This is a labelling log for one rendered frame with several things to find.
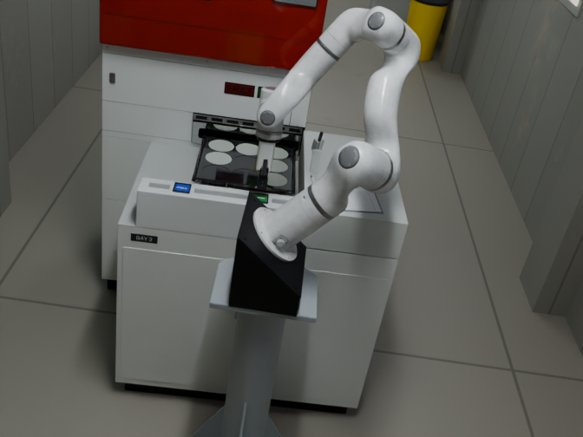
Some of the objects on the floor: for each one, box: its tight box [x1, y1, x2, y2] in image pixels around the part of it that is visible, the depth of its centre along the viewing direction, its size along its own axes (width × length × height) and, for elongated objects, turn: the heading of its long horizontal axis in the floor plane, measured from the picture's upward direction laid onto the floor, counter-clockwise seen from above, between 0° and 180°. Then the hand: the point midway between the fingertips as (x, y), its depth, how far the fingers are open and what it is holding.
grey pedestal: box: [190, 258, 318, 437], centre depth 236 cm, size 51×44×82 cm
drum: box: [406, 0, 449, 62], centre depth 683 cm, size 36×37×57 cm
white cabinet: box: [115, 225, 398, 414], centre depth 287 cm, size 64×96×82 cm, turn 77°
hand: (262, 183), depth 233 cm, fingers closed
